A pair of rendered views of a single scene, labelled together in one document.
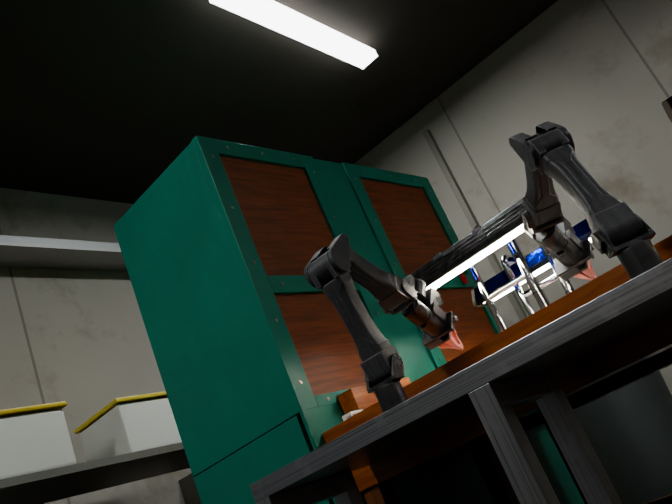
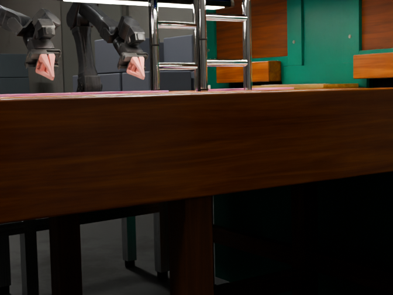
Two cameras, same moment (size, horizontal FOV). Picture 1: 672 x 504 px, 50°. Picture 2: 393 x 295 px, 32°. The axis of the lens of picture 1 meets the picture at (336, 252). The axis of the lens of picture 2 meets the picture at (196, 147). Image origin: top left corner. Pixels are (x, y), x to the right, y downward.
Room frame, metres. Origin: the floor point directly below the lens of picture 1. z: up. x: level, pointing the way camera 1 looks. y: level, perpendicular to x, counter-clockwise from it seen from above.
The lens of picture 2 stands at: (2.89, -2.36, 0.78)
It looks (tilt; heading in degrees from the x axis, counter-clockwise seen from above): 5 degrees down; 110
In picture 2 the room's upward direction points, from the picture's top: 1 degrees counter-clockwise
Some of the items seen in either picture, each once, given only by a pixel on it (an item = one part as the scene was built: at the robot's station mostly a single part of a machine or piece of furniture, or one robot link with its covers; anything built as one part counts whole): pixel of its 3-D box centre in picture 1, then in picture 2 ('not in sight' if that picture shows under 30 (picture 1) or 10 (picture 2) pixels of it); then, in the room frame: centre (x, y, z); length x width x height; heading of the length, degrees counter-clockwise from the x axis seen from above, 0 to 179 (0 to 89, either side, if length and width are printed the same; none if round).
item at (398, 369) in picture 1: (383, 374); (89, 90); (1.61, 0.01, 0.77); 0.09 x 0.06 x 0.06; 57
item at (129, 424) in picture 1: (144, 433); not in sight; (3.21, 1.13, 1.24); 0.46 x 0.38 x 0.25; 148
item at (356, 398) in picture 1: (378, 396); (247, 72); (2.22, 0.06, 0.83); 0.30 x 0.06 x 0.07; 144
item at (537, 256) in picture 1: (543, 256); not in sight; (2.47, -0.66, 1.08); 0.62 x 0.08 x 0.07; 54
